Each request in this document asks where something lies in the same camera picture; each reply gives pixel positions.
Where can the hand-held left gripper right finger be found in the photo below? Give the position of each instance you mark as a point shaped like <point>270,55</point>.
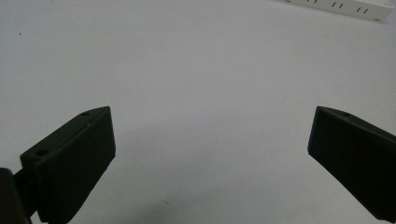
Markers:
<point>355,158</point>

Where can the white power strip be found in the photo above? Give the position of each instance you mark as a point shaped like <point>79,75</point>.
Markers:
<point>348,6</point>

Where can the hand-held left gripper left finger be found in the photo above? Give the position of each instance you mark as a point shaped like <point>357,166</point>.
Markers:
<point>73,161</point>

